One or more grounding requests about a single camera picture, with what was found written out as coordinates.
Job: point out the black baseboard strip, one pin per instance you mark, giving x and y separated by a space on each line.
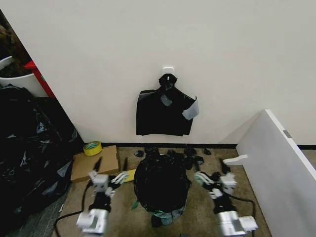
222 145

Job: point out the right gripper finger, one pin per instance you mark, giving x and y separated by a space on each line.
224 166
202 179

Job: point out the crumpled black bag with green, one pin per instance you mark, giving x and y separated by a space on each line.
164 218

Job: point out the yellow-green sponge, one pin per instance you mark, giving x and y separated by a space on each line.
130 175

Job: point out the yellow tape roll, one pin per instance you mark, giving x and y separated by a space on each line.
91 148

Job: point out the small black bag scrap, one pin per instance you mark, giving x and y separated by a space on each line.
207 151
151 151
190 151
138 153
199 160
171 152

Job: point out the red box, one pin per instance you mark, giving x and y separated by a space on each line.
40 76

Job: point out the trash bin with black liner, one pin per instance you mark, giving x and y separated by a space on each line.
160 182

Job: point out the large full black garbage bags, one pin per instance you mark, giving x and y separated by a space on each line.
32 148

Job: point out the flat black garbage bag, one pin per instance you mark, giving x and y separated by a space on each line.
160 116

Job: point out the white board panel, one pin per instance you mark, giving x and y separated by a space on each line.
279 168

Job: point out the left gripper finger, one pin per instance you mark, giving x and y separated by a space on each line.
93 175
120 178

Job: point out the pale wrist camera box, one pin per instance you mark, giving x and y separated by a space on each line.
101 183
229 184

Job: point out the white wall hook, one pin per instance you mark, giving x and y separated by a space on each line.
168 70

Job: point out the white round planter pot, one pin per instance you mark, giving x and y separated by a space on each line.
22 82

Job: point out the flat brown cardboard box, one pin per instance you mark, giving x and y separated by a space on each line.
84 166

